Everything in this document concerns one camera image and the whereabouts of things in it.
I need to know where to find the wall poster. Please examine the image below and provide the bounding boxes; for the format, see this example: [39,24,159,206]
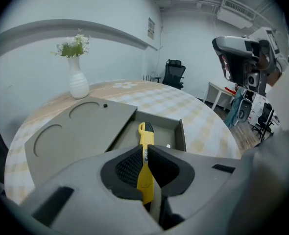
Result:
[147,17,156,40]

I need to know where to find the white ribbed vase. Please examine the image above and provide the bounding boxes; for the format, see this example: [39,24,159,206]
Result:
[68,57,90,100]

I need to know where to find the white flower bunch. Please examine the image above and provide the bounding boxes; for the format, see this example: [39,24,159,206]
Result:
[50,28,92,58]

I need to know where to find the white air conditioner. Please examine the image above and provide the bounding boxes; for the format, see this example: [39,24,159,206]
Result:
[217,0,257,29]

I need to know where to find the white desk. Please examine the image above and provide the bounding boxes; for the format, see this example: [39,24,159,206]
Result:
[204,81,236,111]

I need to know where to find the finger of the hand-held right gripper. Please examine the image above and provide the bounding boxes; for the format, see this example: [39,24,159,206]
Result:
[212,35,261,58]
[221,53,248,87]

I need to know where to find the round table with checkered cloth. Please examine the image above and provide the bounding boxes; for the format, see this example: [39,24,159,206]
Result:
[4,79,242,205]

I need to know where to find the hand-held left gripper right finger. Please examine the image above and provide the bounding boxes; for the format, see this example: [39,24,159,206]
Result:
[148,144,242,231]

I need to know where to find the grey drawer box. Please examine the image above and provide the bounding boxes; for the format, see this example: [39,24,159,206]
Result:
[24,95,187,188]

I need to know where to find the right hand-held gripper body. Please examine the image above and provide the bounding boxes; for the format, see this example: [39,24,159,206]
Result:
[242,27,282,95]

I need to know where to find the yellow small knife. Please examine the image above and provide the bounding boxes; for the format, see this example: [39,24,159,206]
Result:
[136,122,156,205]

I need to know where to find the black swivel chair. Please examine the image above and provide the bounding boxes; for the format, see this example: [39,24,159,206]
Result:
[156,59,187,90]

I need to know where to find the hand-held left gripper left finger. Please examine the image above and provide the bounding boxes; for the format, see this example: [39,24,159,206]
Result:
[19,144,165,235]

